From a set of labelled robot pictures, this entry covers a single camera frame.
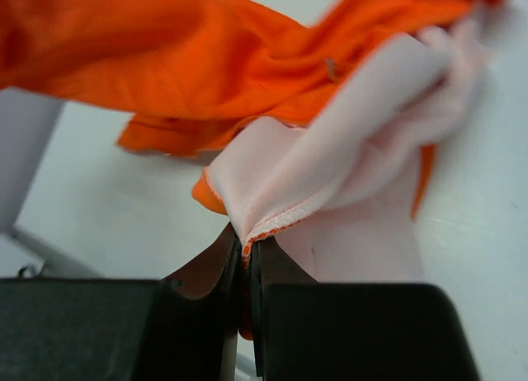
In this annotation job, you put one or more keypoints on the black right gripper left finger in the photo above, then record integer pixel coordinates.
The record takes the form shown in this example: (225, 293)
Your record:
(191, 325)

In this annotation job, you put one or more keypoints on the orange jacket with pink lining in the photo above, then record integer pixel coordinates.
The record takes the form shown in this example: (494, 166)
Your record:
(325, 136)

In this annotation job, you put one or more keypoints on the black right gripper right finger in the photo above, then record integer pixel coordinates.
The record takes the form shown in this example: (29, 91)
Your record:
(284, 314)

